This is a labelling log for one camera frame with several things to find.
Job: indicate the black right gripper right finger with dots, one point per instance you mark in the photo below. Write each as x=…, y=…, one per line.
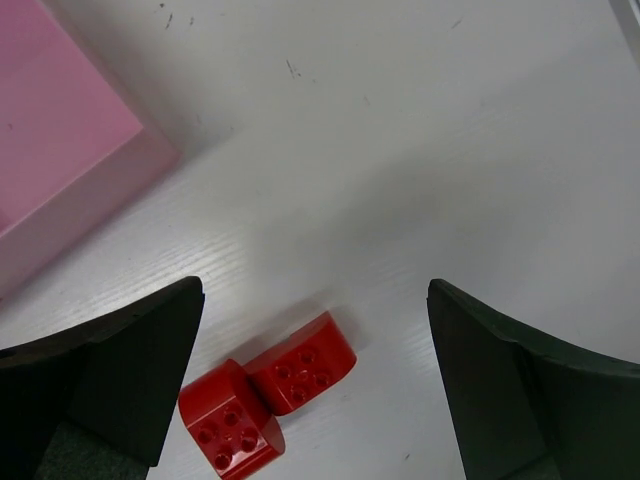
x=528, y=405

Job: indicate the red curved lego brick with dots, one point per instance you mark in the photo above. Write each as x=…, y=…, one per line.
x=292, y=373
x=233, y=428

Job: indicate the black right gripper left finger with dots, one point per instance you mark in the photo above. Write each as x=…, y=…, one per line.
x=95, y=401

